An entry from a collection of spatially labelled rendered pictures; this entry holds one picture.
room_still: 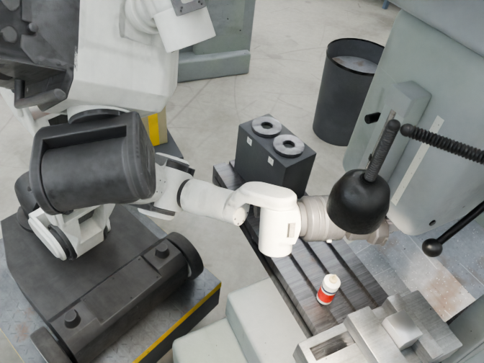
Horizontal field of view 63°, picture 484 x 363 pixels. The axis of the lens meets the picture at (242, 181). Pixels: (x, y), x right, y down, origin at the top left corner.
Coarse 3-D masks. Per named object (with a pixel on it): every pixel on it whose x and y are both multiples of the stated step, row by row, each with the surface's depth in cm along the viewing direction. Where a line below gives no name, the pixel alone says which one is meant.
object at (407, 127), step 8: (400, 128) 40; (408, 128) 40; (416, 128) 40; (408, 136) 40; (416, 136) 40; (424, 136) 39; (432, 136) 39; (440, 136) 39; (432, 144) 39; (440, 144) 39; (448, 144) 39; (456, 144) 38; (464, 144) 38; (456, 152) 39; (464, 152) 38; (472, 152) 38; (480, 152) 38; (472, 160) 38; (480, 160) 38
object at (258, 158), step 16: (240, 128) 118; (256, 128) 116; (272, 128) 116; (240, 144) 122; (256, 144) 114; (272, 144) 113; (288, 144) 114; (304, 144) 115; (240, 160) 126; (256, 160) 118; (272, 160) 111; (288, 160) 109; (304, 160) 110; (256, 176) 121; (272, 176) 114; (288, 176) 111; (304, 176) 117; (304, 192) 124
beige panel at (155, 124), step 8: (160, 112) 250; (144, 120) 248; (152, 120) 251; (160, 120) 254; (152, 128) 255; (160, 128) 259; (152, 136) 260; (160, 136) 263; (168, 136) 275; (160, 144) 268; (168, 144) 269; (160, 152) 263; (168, 152) 263; (176, 152) 264
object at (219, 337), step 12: (216, 324) 114; (228, 324) 115; (192, 336) 111; (204, 336) 112; (216, 336) 112; (228, 336) 112; (180, 348) 109; (192, 348) 109; (204, 348) 109; (216, 348) 110; (228, 348) 110; (240, 348) 110; (180, 360) 107; (192, 360) 107; (204, 360) 107; (216, 360) 107; (228, 360) 108; (240, 360) 108
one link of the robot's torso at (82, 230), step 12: (108, 204) 116; (48, 216) 106; (60, 216) 103; (72, 216) 108; (84, 216) 122; (96, 216) 126; (108, 216) 121; (48, 228) 131; (60, 228) 107; (72, 228) 110; (84, 228) 126; (96, 228) 128; (60, 240) 127; (72, 240) 123; (84, 240) 125; (96, 240) 132; (72, 252) 128; (84, 252) 133
